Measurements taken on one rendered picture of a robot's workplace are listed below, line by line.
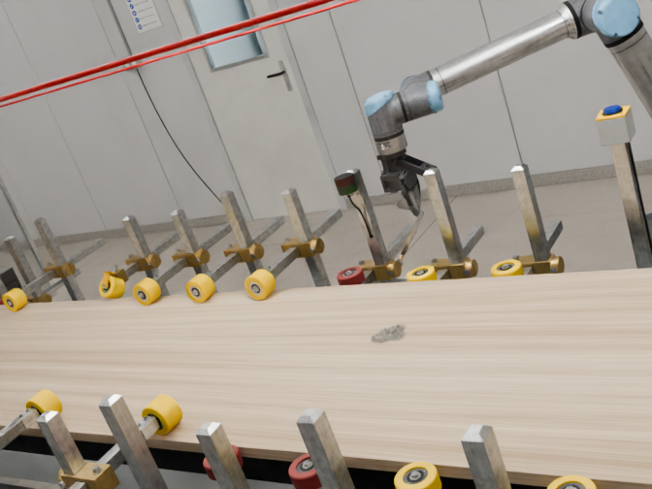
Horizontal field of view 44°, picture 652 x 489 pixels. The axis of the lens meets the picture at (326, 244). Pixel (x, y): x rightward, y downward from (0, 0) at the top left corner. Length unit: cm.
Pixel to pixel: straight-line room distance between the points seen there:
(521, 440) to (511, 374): 22
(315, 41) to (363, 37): 36
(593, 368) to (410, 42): 378
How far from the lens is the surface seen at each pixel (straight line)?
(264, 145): 609
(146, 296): 279
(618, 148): 208
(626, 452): 146
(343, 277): 238
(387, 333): 198
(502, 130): 519
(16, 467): 259
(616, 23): 243
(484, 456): 117
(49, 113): 753
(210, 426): 147
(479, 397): 167
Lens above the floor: 181
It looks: 20 degrees down
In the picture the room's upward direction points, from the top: 20 degrees counter-clockwise
